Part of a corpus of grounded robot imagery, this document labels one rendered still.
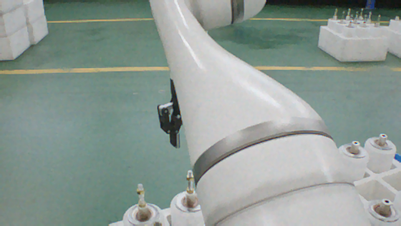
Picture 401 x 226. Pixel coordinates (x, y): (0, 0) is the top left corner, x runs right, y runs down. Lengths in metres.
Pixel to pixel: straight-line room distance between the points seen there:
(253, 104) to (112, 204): 1.10
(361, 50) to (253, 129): 2.68
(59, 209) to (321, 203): 1.17
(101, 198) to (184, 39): 1.09
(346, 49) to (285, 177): 2.62
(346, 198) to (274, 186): 0.04
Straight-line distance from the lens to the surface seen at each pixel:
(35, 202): 1.36
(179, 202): 0.87
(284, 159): 0.18
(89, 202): 1.30
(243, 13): 0.33
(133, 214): 0.85
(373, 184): 1.19
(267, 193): 0.18
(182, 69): 0.24
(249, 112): 0.20
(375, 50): 2.93
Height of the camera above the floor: 0.83
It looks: 27 degrees down
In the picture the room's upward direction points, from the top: straight up
